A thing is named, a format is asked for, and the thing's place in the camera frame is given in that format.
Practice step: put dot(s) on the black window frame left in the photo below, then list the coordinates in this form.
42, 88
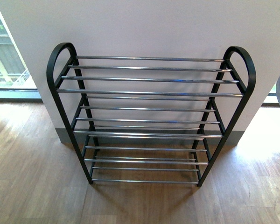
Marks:
20, 96

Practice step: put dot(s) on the black window frame right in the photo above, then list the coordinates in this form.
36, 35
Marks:
271, 101

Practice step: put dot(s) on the black window frame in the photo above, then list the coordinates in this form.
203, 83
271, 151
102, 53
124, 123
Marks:
271, 101
20, 96

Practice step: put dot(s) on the black metal shoe rack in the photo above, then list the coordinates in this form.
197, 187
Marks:
149, 119

